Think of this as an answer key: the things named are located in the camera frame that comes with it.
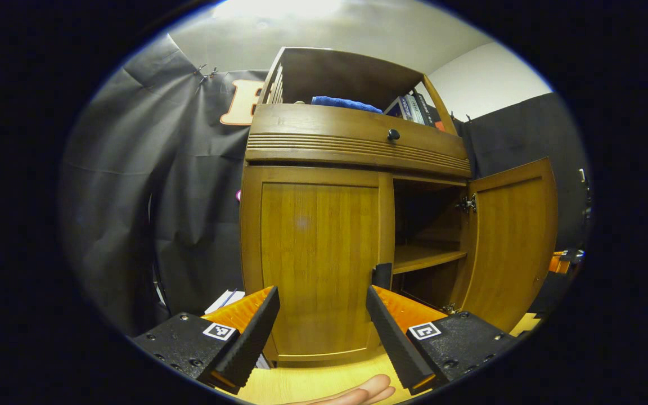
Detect wooden cabinet drawer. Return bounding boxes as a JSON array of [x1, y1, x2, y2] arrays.
[[245, 104, 472, 179]]

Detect black backdrop cloth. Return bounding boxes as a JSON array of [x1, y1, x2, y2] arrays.
[[60, 34, 592, 338]]

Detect wooden cabinet door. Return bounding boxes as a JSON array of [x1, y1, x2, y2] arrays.
[[451, 157, 559, 334], [241, 166, 395, 363]]

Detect wooden double-door shoe cabinet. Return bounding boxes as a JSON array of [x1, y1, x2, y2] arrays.
[[240, 47, 559, 367]]

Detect printed booklet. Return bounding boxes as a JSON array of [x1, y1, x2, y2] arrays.
[[205, 289, 246, 314]]

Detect blue folded towel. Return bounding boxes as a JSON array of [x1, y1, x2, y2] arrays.
[[311, 96, 384, 114]]

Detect wooden inner shelf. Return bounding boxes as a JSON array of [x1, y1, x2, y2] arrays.
[[393, 245, 468, 275]]

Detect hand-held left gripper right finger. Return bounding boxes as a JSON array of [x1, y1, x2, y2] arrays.
[[366, 285, 519, 395]]

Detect ceiling light panel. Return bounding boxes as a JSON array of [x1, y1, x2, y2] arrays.
[[211, 0, 347, 20]]

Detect grey book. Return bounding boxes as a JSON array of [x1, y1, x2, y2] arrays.
[[406, 94, 427, 125]]

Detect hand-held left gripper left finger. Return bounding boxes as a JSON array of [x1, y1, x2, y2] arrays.
[[133, 286, 281, 394]]

